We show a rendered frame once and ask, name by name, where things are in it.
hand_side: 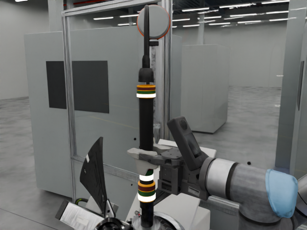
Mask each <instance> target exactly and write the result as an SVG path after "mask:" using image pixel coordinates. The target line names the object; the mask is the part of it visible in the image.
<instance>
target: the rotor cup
mask: <svg viewBox="0 0 307 230"><path fill-rule="evenodd" d="M124 222H125V221H124ZM126 223H128V224H129V225H127V224H125V223H123V221H122V220H120V219H118V218H115V217H109V218H105V219H103V220H102V221H100V222H99V223H98V224H97V225H96V227H95V228H94V229H93V230H132V228H133V227H132V221H128V222H126Z"/></svg>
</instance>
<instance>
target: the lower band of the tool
mask: <svg viewBox="0 0 307 230"><path fill-rule="evenodd" d="M138 185H139V186H142V187H151V186H154V185H155V181H154V182H153V183H152V184H149V185H144V184H141V183H140V181H139V182H138ZM154 200H155V199H154ZM154 200H152V201H148V202H144V201H141V202H143V203H150V202H153V201H154ZM139 201H140V200H139Z"/></svg>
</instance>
